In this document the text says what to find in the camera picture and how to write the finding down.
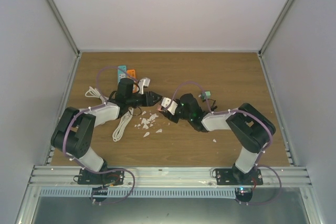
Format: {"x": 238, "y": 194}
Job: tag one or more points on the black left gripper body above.
{"x": 146, "y": 102}

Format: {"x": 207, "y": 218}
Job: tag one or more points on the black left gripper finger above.
{"x": 156, "y": 101}
{"x": 154, "y": 95}

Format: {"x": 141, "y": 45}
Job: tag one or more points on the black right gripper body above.
{"x": 171, "y": 118}

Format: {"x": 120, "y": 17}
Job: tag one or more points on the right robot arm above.
{"x": 253, "y": 130}

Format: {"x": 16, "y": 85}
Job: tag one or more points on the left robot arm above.
{"x": 74, "y": 131}

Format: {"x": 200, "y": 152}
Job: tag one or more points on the white debris pile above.
{"x": 148, "y": 124}

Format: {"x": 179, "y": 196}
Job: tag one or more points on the orange power strip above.
{"x": 132, "y": 73}

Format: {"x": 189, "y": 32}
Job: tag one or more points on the teal power strip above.
{"x": 121, "y": 72}

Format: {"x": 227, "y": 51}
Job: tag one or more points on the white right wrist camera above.
{"x": 169, "y": 105}

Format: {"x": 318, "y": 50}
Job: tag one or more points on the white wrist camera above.
{"x": 169, "y": 105}
{"x": 143, "y": 83}

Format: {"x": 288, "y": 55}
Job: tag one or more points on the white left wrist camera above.
{"x": 143, "y": 83}

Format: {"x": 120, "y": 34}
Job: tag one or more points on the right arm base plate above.
{"x": 232, "y": 176}

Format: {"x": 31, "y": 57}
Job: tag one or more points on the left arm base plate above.
{"x": 113, "y": 178}

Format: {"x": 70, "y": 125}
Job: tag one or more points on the slotted cable duct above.
{"x": 140, "y": 192}

